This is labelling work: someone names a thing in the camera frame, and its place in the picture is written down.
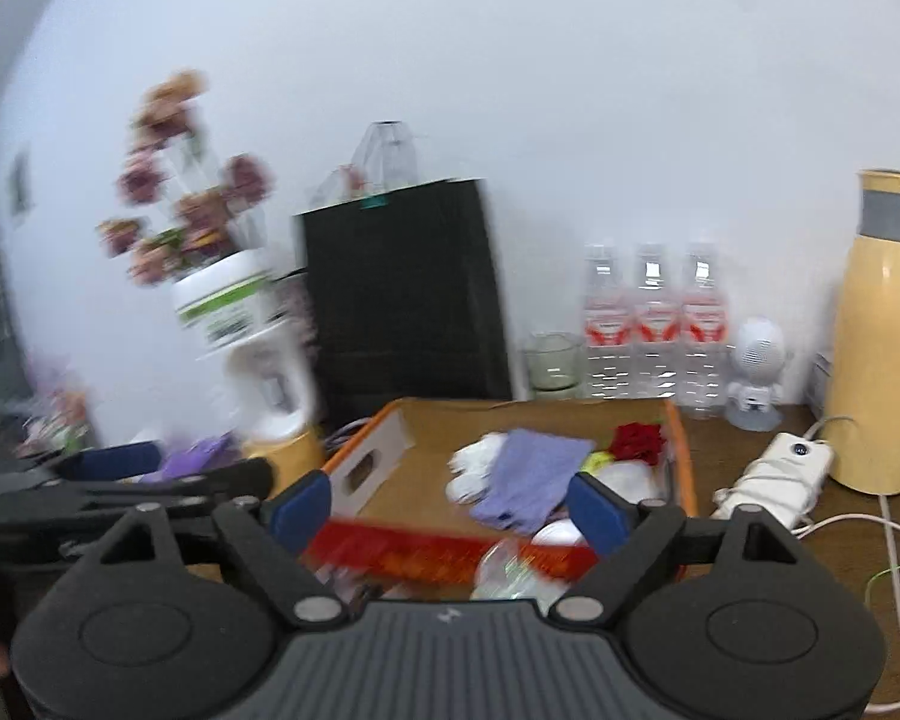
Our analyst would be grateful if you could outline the green packet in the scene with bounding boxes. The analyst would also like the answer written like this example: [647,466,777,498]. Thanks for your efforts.
[582,450,614,475]

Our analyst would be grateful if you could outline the dried flower bouquet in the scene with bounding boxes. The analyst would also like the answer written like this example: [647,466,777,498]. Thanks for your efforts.
[97,70,274,288]

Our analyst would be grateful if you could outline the black paper bag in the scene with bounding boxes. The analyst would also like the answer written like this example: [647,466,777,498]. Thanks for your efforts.
[297,179,514,422]

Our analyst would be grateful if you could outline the red fabric flower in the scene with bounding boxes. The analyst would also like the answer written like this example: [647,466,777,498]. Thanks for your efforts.
[606,422,665,466]

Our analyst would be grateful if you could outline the white power adapter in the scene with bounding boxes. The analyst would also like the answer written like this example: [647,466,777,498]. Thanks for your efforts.
[712,433,834,530]

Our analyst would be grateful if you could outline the purple knitted cloth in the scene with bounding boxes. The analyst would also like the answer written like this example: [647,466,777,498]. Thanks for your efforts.
[470,429,595,536]

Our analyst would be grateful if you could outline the white round jar lid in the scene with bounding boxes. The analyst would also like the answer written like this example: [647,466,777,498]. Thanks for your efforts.
[532,518,587,546]

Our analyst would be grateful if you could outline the white charger cable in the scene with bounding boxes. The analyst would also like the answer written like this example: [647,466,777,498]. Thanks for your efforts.
[790,414,900,714]

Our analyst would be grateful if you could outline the red orange cardboard box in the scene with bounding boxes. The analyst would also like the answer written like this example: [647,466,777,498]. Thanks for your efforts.
[307,398,697,587]

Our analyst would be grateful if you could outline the white tissue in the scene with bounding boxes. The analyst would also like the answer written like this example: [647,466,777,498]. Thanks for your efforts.
[445,433,507,505]

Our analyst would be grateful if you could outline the white green jug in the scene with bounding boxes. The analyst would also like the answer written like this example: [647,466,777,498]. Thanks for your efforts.
[172,249,318,444]

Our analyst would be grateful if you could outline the glass cup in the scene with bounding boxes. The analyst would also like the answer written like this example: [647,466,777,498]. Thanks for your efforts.
[523,332,583,400]

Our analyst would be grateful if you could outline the middle water bottle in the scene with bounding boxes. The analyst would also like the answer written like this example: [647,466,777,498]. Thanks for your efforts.
[634,245,679,398]

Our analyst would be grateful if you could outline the left water bottle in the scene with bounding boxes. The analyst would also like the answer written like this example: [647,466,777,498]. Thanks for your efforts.
[583,245,632,400]

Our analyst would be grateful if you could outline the water bottle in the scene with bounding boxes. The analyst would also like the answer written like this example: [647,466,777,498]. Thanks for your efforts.
[679,245,728,418]
[583,245,632,400]
[634,245,679,398]

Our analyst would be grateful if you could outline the white astronaut figure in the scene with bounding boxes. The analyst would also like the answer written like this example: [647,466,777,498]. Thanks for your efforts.
[725,317,788,433]

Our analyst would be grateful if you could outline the yellow thermos jug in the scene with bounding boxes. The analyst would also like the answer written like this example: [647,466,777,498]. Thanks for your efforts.
[824,169,900,496]

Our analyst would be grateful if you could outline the right water bottle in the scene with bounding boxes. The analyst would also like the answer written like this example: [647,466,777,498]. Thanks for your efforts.
[679,245,728,418]

